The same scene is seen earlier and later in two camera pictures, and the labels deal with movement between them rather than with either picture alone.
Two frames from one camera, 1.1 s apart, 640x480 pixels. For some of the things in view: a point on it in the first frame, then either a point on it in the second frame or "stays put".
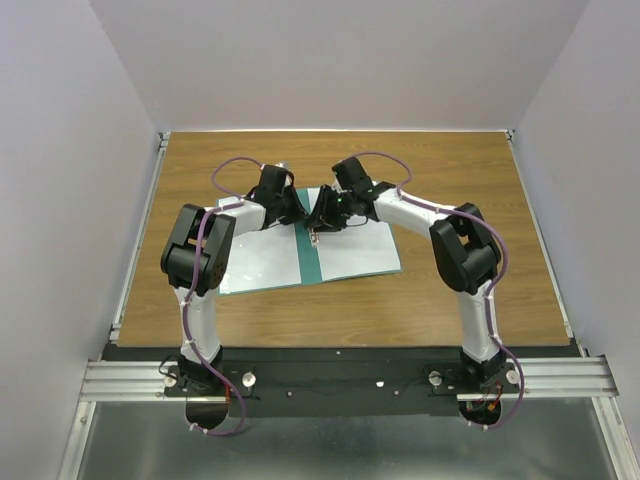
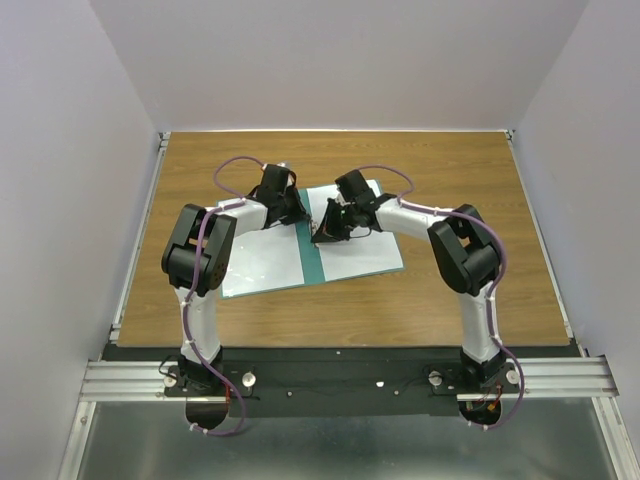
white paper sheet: [263, 259] stays put
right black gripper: [320, 218] to [326, 232]
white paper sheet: [355, 250] stays put
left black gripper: [299, 213] stays put
